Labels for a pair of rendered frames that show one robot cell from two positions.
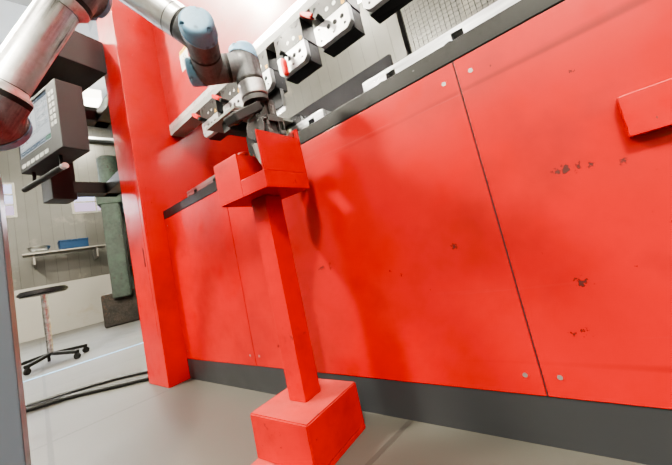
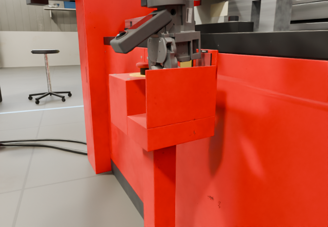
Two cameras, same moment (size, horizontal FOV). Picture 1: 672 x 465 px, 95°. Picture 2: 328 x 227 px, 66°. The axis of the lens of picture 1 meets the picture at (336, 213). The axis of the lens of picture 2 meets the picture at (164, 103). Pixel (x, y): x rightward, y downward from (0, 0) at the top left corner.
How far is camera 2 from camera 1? 0.52 m
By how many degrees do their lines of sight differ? 32
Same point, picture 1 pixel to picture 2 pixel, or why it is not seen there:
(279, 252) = (158, 198)
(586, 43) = not seen: outside the picture
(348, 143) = (290, 95)
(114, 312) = not seen: hidden behind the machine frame
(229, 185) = (118, 109)
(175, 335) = (103, 140)
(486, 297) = not seen: outside the picture
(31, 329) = (50, 58)
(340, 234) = (239, 188)
